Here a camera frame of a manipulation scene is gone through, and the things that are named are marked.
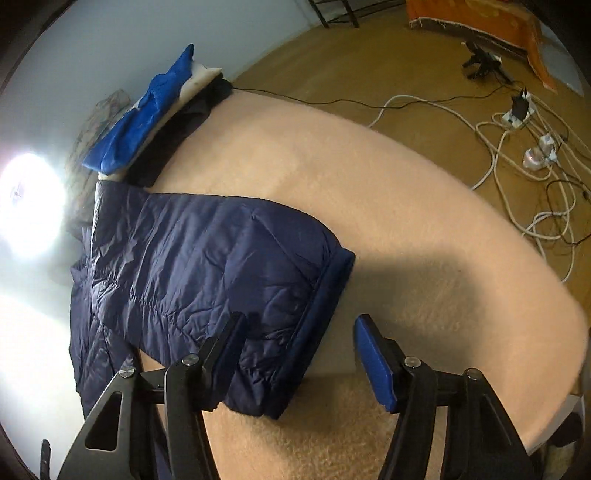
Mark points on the navy puffer jacket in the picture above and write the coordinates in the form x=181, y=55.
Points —
x=207, y=258

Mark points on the folded dark cloth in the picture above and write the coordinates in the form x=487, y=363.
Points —
x=184, y=134

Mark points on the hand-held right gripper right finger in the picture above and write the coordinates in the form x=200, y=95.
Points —
x=374, y=364

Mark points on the floral quilt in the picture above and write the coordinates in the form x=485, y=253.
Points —
x=92, y=124

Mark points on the white plug adapter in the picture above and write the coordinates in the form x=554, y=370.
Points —
x=535, y=157

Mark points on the black charger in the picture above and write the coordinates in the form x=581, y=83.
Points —
x=521, y=107

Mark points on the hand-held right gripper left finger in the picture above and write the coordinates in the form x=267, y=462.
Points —
x=221, y=344

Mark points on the folded blue cloth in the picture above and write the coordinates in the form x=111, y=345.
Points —
x=138, y=129

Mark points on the small black tripod stand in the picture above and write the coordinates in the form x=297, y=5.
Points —
x=482, y=62

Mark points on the folded white cloth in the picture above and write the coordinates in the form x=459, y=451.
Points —
x=199, y=76

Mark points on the beige fleece blanket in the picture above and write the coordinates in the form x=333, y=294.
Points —
x=369, y=184

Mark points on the orange cloth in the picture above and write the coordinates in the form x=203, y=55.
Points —
x=485, y=18

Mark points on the white power strip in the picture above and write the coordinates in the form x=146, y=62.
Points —
x=511, y=120

